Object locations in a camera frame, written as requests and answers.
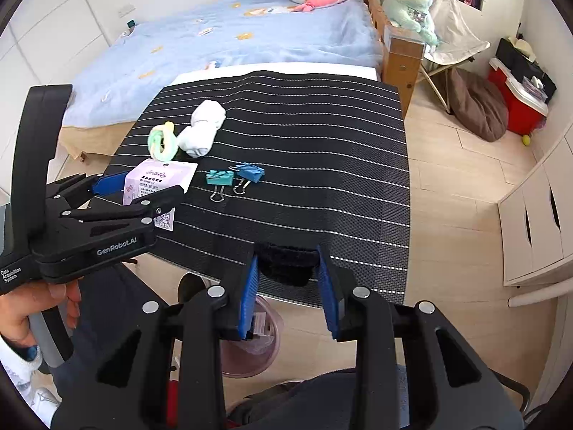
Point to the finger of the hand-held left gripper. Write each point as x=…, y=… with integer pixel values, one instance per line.
x=109, y=182
x=156, y=201

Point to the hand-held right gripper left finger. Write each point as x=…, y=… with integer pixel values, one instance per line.
x=248, y=298

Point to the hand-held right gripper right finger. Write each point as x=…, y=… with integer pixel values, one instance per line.
x=327, y=298

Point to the white tissue packet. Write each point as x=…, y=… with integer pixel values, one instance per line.
x=156, y=177

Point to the black fuzzy cloth band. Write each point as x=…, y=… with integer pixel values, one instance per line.
x=286, y=264

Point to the pink plastic bin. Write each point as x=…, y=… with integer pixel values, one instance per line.
x=268, y=349

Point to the white sock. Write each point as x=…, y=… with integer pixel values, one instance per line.
x=201, y=130

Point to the person's left forearm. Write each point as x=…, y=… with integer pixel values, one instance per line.
x=18, y=380

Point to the person's left hand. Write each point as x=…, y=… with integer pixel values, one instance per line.
x=18, y=313

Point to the beige bed sheet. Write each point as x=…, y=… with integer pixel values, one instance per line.
x=94, y=139

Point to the teal binder clip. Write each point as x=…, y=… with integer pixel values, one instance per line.
x=218, y=176

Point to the blue binder clip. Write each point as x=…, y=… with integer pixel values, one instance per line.
x=248, y=174

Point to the black striped table mat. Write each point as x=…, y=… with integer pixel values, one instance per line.
x=291, y=156

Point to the light blue printed blanket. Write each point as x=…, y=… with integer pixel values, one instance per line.
x=224, y=45

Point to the black chair base leg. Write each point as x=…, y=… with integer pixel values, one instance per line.
x=515, y=389

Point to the white tube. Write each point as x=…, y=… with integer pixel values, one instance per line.
x=537, y=293

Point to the white cabinet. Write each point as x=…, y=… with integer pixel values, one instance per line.
x=532, y=224

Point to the brown floor cushion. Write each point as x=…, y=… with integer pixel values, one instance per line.
x=481, y=105

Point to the yellow ball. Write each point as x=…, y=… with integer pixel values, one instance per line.
x=527, y=140

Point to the red cooler box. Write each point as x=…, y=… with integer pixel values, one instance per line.
x=519, y=107

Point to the beige folding chair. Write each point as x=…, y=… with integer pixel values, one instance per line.
x=456, y=31

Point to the mint bear plush toy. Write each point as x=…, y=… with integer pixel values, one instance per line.
x=407, y=4

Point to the black bag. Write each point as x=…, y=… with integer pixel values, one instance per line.
x=515, y=58

